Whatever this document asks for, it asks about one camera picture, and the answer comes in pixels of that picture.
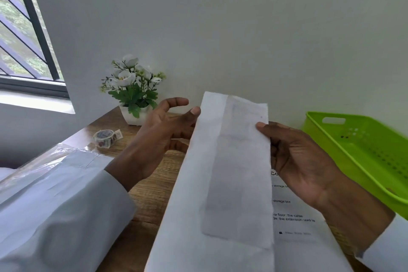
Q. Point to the potted white flower plant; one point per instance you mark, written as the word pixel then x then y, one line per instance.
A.
pixel 134 96

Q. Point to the person's right forearm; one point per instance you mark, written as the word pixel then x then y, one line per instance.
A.
pixel 357 220

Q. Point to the white paper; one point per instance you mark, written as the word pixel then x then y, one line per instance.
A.
pixel 239 185

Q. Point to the green plastic basket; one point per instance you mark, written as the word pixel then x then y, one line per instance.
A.
pixel 360 160

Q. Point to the person's left forearm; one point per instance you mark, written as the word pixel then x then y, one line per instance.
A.
pixel 79 227

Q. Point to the patterned tape roll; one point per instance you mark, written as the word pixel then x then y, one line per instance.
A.
pixel 108 144

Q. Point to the black framed window with grille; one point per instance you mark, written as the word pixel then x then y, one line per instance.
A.
pixel 32 87

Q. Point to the person's right hand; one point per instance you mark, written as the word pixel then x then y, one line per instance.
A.
pixel 299 166

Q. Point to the person's left hand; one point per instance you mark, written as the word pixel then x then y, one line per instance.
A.
pixel 146 150

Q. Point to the long white envelope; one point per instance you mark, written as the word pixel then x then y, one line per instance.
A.
pixel 178 217

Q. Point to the plastic-wrapped white envelope pack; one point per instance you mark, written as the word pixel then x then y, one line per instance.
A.
pixel 47 173

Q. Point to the white window sill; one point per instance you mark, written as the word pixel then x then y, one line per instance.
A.
pixel 35 101

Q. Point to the stack of printed papers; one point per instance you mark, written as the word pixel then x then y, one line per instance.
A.
pixel 296 249

